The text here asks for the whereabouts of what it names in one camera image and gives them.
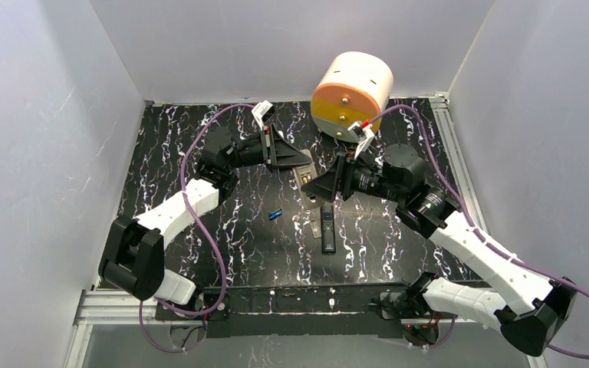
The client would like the white air conditioner remote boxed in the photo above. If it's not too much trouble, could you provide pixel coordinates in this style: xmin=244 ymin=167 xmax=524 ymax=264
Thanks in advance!
xmin=292 ymin=164 xmax=324 ymax=210

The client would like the remote battery cover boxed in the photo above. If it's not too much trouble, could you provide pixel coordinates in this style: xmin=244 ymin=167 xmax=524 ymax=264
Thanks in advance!
xmin=310 ymin=219 xmax=321 ymax=239

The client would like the black tv remote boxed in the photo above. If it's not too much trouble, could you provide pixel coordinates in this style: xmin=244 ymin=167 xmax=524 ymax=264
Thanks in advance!
xmin=321 ymin=202 xmax=337 ymax=255

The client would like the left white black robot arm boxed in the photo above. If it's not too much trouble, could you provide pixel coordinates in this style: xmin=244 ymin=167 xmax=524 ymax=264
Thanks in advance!
xmin=98 ymin=124 xmax=312 ymax=305

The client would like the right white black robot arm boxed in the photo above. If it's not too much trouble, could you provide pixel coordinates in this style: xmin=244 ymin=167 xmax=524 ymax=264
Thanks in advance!
xmin=301 ymin=144 xmax=577 ymax=357

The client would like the blue battery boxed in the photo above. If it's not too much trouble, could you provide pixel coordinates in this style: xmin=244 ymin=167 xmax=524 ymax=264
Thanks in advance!
xmin=268 ymin=209 xmax=282 ymax=221

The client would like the round three-drawer storage box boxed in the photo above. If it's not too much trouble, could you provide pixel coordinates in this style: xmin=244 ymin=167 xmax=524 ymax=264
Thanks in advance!
xmin=311 ymin=51 xmax=394 ymax=143

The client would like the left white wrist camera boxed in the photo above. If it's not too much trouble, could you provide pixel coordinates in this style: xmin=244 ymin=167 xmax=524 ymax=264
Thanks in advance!
xmin=251 ymin=100 xmax=275 ymax=130

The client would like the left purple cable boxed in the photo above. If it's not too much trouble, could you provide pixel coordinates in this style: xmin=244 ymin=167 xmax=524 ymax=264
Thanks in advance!
xmin=137 ymin=103 xmax=260 ymax=354

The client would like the purple cable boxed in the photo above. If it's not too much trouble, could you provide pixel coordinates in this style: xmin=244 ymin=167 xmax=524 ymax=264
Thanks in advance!
xmin=137 ymin=103 xmax=260 ymax=354
xmin=370 ymin=103 xmax=589 ymax=360

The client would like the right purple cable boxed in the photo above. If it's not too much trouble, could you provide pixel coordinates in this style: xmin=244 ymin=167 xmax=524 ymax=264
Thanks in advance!
xmin=370 ymin=103 xmax=589 ymax=360

